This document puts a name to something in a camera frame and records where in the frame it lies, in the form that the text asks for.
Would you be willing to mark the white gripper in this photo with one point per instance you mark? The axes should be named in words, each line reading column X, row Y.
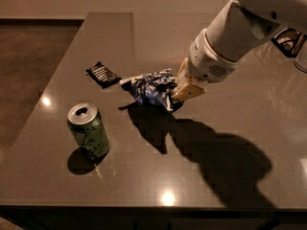
column 207, row 62

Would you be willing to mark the blue chip bag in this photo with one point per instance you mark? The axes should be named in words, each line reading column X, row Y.
column 153, row 89

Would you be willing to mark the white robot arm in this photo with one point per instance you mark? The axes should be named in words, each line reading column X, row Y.
column 240, row 26

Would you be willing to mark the green soda can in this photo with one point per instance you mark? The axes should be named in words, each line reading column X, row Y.
column 85, row 123

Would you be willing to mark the black snack packet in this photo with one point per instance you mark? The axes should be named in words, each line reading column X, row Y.
column 102, row 75

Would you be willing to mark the black wire basket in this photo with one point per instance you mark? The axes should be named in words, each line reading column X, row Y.
column 289, row 42

